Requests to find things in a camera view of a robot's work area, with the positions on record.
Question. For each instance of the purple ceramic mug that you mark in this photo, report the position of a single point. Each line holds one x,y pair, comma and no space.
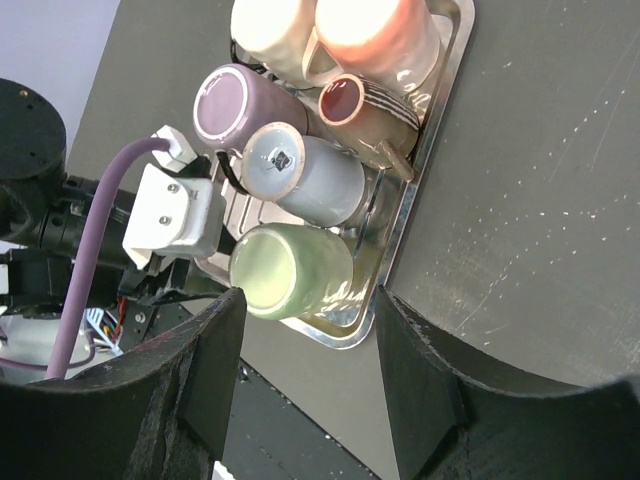
233,102

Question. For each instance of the brown striped small mug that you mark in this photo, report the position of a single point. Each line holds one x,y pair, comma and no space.
371,121

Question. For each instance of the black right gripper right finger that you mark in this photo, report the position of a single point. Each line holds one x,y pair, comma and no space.
456,412

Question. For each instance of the silver metal tray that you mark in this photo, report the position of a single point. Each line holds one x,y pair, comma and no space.
375,236

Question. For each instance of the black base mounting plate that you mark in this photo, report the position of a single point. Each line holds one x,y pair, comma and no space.
280,430

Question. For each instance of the light grey ceramic mug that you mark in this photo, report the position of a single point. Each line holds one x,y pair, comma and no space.
304,175

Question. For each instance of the pink ceramic mug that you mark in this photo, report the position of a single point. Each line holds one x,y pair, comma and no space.
394,43

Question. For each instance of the light green ceramic mug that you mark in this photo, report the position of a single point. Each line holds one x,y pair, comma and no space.
289,270

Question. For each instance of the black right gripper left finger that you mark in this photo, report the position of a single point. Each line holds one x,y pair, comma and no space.
81,428

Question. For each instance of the cream ceramic mug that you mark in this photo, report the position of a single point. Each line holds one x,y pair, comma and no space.
275,33

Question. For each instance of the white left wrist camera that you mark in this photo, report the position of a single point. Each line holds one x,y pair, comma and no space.
171,216

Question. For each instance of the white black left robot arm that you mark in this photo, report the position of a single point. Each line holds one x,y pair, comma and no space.
43,209

